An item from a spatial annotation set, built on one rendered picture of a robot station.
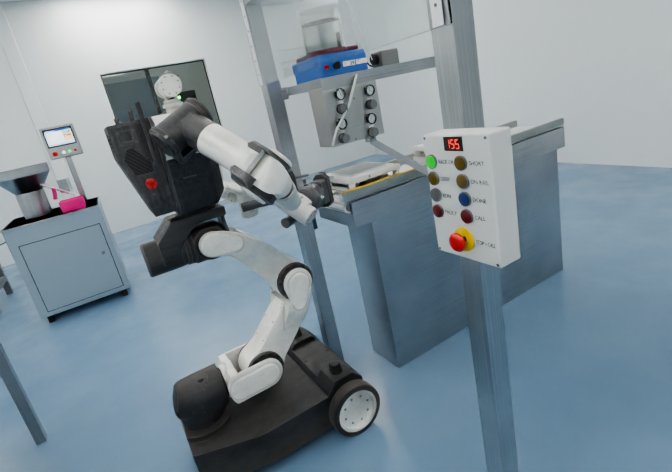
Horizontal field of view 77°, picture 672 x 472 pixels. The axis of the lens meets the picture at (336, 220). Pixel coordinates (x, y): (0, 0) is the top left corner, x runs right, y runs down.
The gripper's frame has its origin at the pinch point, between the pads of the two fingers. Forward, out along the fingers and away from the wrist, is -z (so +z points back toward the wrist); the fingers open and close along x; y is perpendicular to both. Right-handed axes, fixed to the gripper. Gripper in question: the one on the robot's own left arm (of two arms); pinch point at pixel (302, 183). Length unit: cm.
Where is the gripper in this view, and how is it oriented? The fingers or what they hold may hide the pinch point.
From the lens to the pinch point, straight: 169.3
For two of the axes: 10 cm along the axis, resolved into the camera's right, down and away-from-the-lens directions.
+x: 2.1, 9.4, 2.9
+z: -9.0, 3.0, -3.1
